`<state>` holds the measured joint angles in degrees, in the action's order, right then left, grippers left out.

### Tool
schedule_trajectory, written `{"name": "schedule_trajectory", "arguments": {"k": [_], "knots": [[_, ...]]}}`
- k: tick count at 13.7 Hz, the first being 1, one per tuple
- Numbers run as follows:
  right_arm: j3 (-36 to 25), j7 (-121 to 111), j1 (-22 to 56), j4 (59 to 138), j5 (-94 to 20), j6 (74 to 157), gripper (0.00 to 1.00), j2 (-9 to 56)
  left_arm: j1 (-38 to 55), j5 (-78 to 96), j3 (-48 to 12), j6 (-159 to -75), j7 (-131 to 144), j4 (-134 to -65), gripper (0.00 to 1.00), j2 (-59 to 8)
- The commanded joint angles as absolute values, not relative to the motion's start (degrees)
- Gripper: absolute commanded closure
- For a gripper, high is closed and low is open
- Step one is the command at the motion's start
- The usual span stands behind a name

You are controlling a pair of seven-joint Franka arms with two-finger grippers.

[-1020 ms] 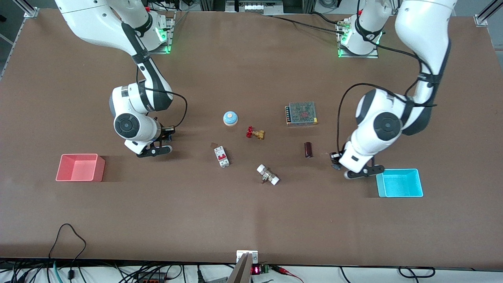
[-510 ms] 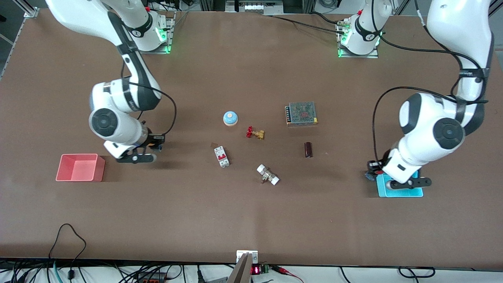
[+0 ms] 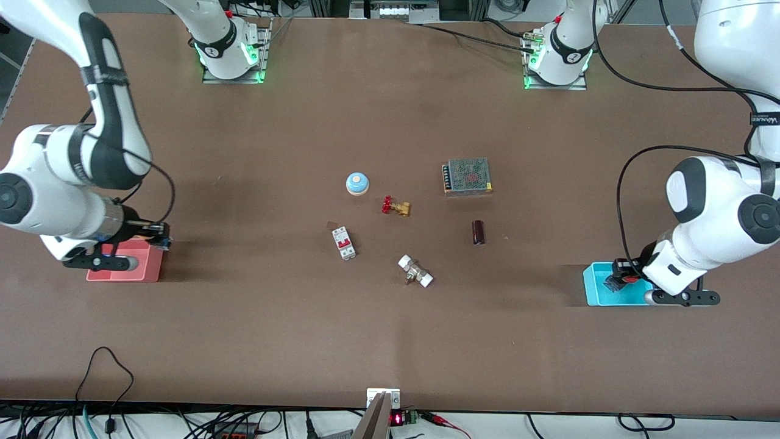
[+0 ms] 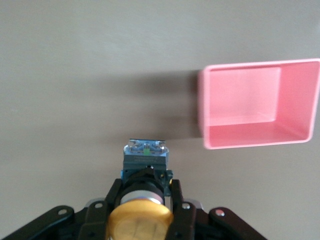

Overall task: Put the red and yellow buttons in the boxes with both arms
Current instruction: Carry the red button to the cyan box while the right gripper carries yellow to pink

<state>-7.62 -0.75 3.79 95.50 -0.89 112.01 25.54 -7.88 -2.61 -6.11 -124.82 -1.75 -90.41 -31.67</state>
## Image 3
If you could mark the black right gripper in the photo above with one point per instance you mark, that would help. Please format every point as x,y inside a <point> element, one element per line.
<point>135,231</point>

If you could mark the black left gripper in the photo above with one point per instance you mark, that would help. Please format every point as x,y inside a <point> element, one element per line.
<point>627,271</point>

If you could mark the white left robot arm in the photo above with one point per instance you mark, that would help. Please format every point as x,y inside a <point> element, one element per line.
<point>719,207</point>

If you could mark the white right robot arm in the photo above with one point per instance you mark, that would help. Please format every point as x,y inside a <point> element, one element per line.
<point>42,158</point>

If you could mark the cyan plastic box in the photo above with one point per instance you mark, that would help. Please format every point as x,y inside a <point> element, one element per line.
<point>594,286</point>

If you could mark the pink plastic box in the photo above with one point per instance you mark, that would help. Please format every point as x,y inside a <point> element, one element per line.
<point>149,265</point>

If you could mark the dark brown cylinder capacitor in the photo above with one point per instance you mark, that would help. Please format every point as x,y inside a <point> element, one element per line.
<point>478,232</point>

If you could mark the white red circuit breaker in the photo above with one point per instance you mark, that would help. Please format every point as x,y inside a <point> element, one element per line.
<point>343,242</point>

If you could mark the metal mesh power supply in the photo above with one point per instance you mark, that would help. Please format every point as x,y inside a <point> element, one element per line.
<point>468,175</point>

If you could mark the metal valve white ends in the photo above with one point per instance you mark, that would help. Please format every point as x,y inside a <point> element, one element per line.
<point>415,271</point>

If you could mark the blue round bell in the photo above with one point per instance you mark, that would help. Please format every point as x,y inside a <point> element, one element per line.
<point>357,183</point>

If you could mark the red digit display module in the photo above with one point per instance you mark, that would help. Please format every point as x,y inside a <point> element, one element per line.
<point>403,418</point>

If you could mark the white power strip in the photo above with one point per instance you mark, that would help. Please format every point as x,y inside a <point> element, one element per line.
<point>393,9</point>

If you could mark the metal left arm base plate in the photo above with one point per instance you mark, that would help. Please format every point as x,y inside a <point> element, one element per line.
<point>579,85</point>

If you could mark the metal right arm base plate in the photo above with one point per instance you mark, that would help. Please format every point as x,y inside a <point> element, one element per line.
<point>263,61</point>

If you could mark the white metal bracket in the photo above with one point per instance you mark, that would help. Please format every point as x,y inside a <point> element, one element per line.
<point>384,395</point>

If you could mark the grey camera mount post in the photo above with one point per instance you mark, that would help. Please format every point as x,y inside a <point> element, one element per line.
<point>373,421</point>

